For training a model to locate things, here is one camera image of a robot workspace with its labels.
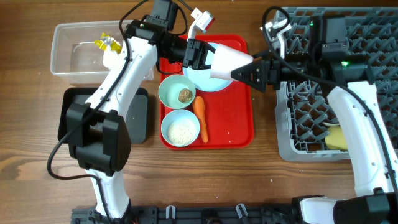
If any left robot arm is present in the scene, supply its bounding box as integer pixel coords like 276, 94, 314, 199
64, 1, 214, 223

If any grey dishwasher rack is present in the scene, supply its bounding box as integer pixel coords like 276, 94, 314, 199
275, 7, 397, 162

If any white tissue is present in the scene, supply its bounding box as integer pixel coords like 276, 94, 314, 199
103, 49, 119, 70

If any yellow plastic cup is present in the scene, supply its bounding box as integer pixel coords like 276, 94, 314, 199
325, 126, 348, 151

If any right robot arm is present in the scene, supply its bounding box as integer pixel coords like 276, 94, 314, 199
232, 16, 397, 223

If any light blue bowl with rice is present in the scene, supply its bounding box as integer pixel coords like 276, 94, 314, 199
160, 109, 200, 147

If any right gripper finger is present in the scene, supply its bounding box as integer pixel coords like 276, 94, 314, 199
253, 51, 270, 61
231, 60, 267, 92

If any clear plastic bin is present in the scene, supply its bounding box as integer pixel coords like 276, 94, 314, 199
50, 19, 155, 85

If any white plastic spoon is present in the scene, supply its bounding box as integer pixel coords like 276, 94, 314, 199
322, 122, 334, 126

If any brown round food piece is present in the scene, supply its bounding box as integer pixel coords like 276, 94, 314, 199
178, 88, 193, 103

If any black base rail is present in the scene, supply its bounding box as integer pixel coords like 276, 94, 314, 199
70, 204, 299, 224

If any orange carrot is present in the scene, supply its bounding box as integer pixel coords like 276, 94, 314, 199
192, 96, 209, 143

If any green bowl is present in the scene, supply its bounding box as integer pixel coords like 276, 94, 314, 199
158, 75, 196, 110

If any yellow snack wrapper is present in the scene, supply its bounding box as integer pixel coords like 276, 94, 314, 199
94, 32, 122, 54

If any light blue plate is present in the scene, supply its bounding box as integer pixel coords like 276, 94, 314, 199
182, 42, 234, 93

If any black plastic tray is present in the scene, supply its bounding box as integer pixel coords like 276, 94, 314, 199
57, 87, 149, 144

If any pink plastic cup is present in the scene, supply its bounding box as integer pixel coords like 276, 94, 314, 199
210, 44, 254, 81

